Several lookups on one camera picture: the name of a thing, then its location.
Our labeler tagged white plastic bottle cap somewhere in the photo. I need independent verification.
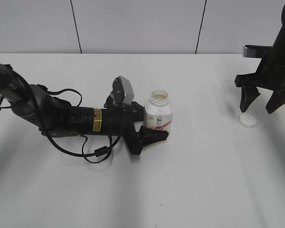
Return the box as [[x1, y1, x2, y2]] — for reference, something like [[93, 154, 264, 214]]
[[238, 113, 257, 129]]

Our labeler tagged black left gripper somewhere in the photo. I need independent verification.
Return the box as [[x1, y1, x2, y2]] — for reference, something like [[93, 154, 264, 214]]
[[66, 102, 169, 155]]

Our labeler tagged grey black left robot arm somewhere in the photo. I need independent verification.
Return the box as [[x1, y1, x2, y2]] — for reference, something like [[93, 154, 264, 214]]
[[0, 63, 169, 155]]

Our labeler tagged white yili yogurt bottle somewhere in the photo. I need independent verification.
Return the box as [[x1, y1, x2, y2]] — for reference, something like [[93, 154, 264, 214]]
[[143, 90, 173, 134]]

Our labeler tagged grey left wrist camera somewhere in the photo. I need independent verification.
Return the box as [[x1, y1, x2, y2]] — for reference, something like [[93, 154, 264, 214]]
[[110, 76, 134, 106]]

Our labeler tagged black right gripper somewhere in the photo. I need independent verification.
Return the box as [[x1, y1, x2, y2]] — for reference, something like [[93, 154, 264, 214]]
[[235, 25, 285, 114]]

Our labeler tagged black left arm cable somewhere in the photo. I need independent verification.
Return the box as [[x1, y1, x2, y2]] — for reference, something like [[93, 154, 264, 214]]
[[21, 78, 123, 164]]

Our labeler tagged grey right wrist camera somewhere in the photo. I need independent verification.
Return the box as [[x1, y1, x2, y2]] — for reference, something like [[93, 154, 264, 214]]
[[242, 45, 272, 58]]

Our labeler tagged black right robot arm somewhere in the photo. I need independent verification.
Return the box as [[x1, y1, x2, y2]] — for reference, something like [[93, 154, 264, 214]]
[[235, 5, 285, 114]]

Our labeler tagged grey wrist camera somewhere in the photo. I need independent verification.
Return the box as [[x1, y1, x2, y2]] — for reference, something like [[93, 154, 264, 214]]
[[242, 45, 272, 58], [110, 76, 134, 106]]

